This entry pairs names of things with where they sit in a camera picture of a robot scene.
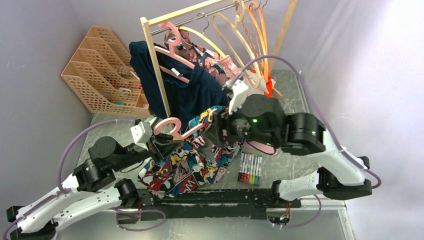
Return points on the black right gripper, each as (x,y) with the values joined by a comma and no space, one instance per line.
(222,119)

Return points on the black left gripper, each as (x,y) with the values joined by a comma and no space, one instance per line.
(165,144)

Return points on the pink plastic hanger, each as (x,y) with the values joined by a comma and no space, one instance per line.
(175,49)
(263,148)

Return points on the comic print shorts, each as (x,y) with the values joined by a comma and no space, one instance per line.
(196,163)

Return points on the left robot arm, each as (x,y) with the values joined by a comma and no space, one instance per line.
(91,188)

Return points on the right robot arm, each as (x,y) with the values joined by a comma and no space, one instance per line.
(261,120)

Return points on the navy blue shorts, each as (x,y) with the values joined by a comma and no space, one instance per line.
(186,100)

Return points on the pink patterned shorts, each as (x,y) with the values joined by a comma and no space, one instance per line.
(220,66)

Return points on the light blue stapler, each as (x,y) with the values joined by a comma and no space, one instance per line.
(152,120)

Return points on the pack of coloured markers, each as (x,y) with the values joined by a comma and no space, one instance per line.
(250,169)

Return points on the orange cloth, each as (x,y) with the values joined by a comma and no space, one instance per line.
(266,84)

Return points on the peach plastic file organizer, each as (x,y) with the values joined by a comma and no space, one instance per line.
(99,73)

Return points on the wooden clothes rack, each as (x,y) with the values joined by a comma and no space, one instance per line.
(163,21)

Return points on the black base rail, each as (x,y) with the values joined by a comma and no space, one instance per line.
(213,203)

